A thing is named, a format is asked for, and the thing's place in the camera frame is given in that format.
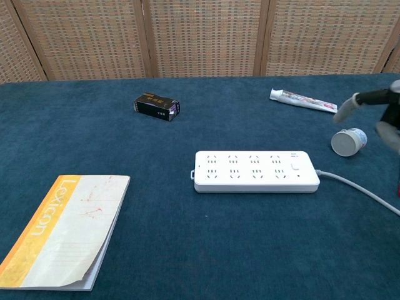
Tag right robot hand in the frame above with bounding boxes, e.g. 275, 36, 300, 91
332, 79, 400, 153

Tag white power strip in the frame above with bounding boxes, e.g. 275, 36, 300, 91
189, 151, 321, 194

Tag small white round jar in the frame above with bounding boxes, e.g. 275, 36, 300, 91
331, 127, 368, 158

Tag white toothpaste tube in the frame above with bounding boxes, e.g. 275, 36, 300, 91
269, 87, 339, 114

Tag woven folding screen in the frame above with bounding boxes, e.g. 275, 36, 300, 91
0, 0, 400, 84

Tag small black carton box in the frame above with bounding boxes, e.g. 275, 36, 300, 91
134, 92, 181, 123

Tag blue table cloth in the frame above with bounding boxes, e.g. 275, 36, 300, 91
0, 72, 400, 300

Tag yellow white Lexicon notebook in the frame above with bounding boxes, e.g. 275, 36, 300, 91
0, 174, 131, 292

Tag white power strip cable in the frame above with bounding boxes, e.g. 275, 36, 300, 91
315, 169, 400, 216

